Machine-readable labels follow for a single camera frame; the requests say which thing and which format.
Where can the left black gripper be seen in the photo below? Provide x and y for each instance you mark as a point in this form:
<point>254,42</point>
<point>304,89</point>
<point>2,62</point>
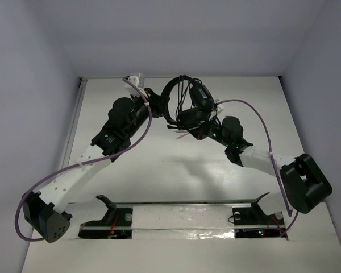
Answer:
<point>154,100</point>

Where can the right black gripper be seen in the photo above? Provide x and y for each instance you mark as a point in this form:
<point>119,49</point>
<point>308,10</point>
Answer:
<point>198,129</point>

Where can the black headphones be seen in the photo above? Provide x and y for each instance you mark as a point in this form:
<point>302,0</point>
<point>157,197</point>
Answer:
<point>194,102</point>

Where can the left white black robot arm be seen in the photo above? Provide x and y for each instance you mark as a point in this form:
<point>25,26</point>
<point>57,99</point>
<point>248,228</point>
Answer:
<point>44,204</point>

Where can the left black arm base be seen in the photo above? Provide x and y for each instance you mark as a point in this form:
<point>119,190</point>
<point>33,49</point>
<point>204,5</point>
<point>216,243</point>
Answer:
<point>114,225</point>

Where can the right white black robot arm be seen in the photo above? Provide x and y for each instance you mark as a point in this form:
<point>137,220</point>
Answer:
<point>302,184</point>

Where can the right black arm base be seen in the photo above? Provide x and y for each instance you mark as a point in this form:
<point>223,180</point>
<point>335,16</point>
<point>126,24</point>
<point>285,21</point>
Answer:
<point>251,224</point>

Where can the silver tape covered panel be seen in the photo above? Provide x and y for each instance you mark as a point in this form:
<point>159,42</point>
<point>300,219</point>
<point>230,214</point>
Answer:
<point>193,222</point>

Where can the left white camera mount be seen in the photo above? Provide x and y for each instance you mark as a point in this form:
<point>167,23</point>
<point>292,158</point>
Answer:
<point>134,84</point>

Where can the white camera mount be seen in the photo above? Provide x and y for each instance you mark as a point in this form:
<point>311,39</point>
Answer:
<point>217,109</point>
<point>134,84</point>

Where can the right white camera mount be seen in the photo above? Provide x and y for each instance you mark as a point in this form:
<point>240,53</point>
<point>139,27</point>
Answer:
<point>217,109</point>

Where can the metal rail at left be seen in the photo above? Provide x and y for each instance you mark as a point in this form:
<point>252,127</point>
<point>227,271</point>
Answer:
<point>68,144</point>

